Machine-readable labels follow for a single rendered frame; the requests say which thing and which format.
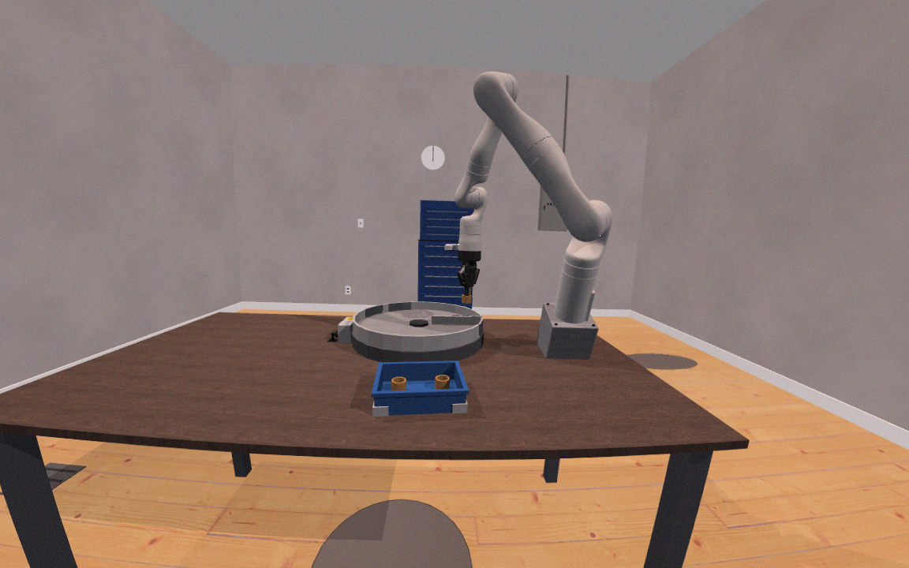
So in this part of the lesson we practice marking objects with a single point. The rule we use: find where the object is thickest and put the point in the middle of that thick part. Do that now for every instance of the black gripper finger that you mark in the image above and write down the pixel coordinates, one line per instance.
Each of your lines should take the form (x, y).
(464, 281)
(475, 276)

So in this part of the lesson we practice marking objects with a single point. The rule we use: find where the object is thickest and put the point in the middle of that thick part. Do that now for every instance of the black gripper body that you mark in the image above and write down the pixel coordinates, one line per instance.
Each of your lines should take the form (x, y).
(469, 259)

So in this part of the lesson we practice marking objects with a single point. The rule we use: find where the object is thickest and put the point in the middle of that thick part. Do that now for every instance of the grey round turntable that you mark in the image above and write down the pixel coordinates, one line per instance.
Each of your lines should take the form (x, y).
(413, 331)

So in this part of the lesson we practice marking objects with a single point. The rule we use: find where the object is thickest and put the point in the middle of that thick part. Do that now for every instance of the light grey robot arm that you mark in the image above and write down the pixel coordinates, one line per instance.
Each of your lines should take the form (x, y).
(589, 224)

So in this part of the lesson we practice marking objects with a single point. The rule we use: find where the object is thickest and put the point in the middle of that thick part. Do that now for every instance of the blue crate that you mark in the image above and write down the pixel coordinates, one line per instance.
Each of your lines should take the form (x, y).
(420, 396)

